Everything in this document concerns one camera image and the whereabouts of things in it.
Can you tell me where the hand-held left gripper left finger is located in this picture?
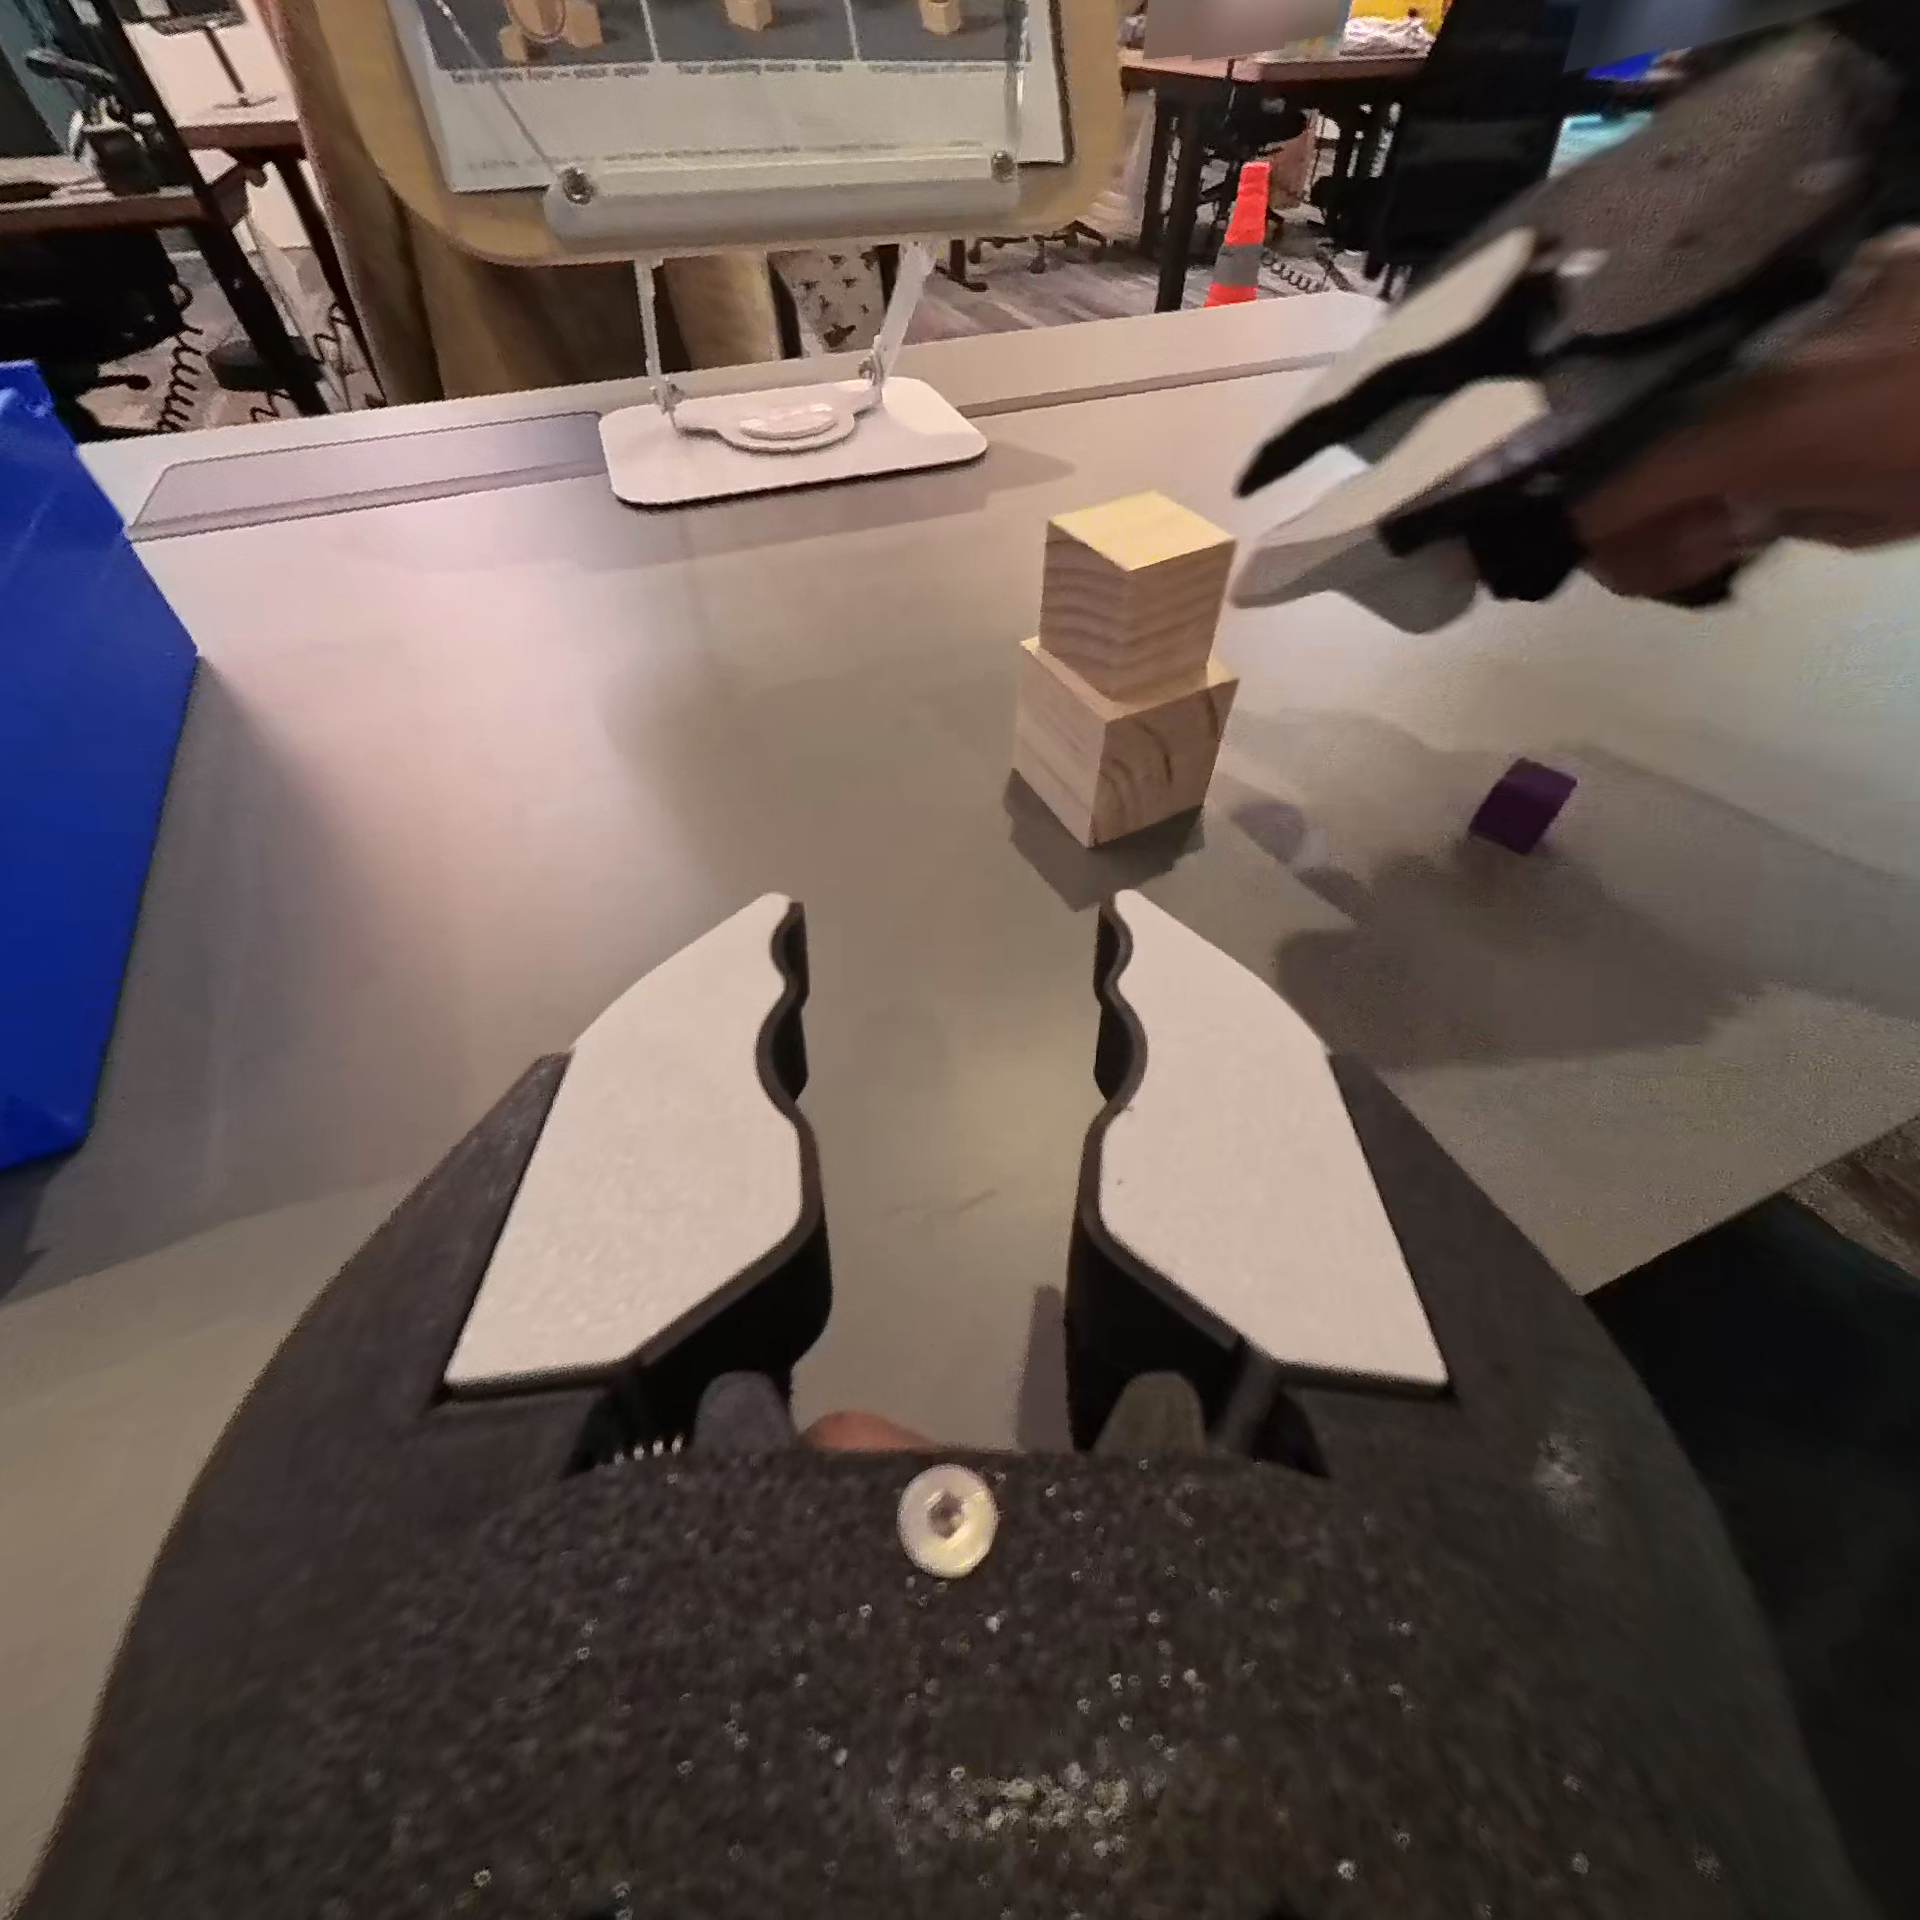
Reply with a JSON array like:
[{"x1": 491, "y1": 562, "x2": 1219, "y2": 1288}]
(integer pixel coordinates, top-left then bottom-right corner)
[{"x1": 441, "y1": 892, "x2": 835, "y2": 1443}]

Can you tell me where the large ring-grained wooden cube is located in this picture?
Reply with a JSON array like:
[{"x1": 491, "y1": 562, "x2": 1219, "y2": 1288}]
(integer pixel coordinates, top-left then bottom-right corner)
[{"x1": 1013, "y1": 637, "x2": 1241, "y2": 849}]

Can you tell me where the blue plastic bin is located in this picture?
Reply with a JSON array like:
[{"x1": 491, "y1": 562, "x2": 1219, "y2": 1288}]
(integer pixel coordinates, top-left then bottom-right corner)
[{"x1": 0, "y1": 360, "x2": 201, "y2": 1172}]

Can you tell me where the printed instruction sheet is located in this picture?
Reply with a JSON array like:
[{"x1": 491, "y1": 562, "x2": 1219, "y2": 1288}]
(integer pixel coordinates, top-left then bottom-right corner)
[{"x1": 394, "y1": 0, "x2": 1070, "y2": 194}]

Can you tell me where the white document stand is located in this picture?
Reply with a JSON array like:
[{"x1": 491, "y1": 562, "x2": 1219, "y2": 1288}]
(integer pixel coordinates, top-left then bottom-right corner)
[{"x1": 382, "y1": 0, "x2": 1074, "y2": 508}]

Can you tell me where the person's right hand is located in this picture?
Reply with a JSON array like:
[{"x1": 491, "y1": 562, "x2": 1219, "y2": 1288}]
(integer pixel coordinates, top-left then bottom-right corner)
[{"x1": 1569, "y1": 225, "x2": 1920, "y2": 608}]

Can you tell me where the black coiled cable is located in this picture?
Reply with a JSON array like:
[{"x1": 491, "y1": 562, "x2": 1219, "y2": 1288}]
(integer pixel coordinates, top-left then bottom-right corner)
[{"x1": 151, "y1": 293, "x2": 212, "y2": 437}]

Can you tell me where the wooden desk with black frame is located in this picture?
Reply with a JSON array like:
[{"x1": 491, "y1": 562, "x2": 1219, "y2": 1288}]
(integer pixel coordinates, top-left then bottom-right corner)
[{"x1": 0, "y1": 113, "x2": 324, "y2": 424}]

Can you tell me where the dark wooden desk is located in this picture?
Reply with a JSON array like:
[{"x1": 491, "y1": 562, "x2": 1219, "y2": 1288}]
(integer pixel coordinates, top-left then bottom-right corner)
[{"x1": 1117, "y1": 45, "x2": 1427, "y2": 309}]

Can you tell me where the plywood board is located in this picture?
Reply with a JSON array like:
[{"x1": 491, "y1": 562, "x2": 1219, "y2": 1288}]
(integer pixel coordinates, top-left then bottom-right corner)
[{"x1": 269, "y1": 0, "x2": 1127, "y2": 273}]

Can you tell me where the smaller straight-grained wooden cube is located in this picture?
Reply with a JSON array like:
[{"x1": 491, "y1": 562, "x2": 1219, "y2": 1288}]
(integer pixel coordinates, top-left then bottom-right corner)
[{"x1": 1039, "y1": 490, "x2": 1239, "y2": 704}]

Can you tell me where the small purple cube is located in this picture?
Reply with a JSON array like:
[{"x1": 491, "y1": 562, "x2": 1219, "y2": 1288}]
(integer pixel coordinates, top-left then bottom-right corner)
[{"x1": 1467, "y1": 757, "x2": 1580, "y2": 858}]

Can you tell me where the orange traffic cone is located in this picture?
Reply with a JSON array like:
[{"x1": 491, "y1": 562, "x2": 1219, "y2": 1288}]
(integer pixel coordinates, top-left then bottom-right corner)
[{"x1": 1202, "y1": 158, "x2": 1278, "y2": 309}]

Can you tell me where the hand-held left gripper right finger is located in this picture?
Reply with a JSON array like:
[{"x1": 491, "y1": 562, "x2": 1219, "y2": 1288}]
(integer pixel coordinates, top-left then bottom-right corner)
[{"x1": 1066, "y1": 890, "x2": 1452, "y2": 1449}]

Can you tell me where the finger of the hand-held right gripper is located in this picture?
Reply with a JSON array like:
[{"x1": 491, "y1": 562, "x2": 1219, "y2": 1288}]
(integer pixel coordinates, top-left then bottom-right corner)
[
  {"x1": 1230, "y1": 374, "x2": 1555, "y2": 634},
  {"x1": 1236, "y1": 225, "x2": 1539, "y2": 497}
]

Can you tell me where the beige cloth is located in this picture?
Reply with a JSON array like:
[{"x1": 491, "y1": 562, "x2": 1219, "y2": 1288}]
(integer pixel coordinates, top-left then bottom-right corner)
[{"x1": 276, "y1": 0, "x2": 797, "y2": 406}]

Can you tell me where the black office chair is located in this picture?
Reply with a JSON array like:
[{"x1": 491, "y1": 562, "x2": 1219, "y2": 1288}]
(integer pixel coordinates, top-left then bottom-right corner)
[{"x1": 1371, "y1": 0, "x2": 1578, "y2": 294}]

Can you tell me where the white patterned cloth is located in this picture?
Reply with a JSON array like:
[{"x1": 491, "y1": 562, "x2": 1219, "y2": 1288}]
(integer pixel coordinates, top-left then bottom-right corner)
[{"x1": 767, "y1": 246, "x2": 902, "y2": 355}]

